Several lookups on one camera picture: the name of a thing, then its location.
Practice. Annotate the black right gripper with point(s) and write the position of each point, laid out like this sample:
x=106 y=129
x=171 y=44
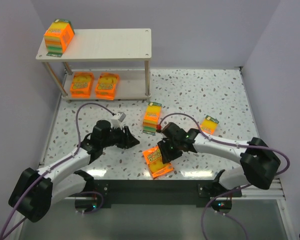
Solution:
x=166 y=150

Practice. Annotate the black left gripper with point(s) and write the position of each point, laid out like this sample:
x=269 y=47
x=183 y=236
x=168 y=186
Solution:
x=125 y=137

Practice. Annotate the orange round sponge box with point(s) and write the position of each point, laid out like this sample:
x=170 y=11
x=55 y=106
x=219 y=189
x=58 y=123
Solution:
x=106 y=86
x=154 y=161
x=81 y=85

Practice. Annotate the multicolour sponge pack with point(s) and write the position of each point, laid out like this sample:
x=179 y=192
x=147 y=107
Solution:
x=151 y=118
x=58 y=36
x=209 y=125

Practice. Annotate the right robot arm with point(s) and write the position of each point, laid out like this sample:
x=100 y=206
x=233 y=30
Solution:
x=257 y=164

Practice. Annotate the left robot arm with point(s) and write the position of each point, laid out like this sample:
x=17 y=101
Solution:
x=36 y=190

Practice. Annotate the white two-tier shelf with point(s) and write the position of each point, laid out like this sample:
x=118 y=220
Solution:
x=126 y=52

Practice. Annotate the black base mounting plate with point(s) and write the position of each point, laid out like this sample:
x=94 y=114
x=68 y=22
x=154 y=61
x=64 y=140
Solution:
x=157 y=192

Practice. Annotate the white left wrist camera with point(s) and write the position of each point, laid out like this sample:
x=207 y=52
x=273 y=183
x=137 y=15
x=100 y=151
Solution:
x=117 y=119

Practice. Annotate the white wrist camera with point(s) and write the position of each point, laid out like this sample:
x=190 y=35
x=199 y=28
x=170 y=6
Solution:
x=117 y=119
x=161 y=129

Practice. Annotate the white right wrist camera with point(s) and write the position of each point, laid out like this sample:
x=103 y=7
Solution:
x=161 y=129

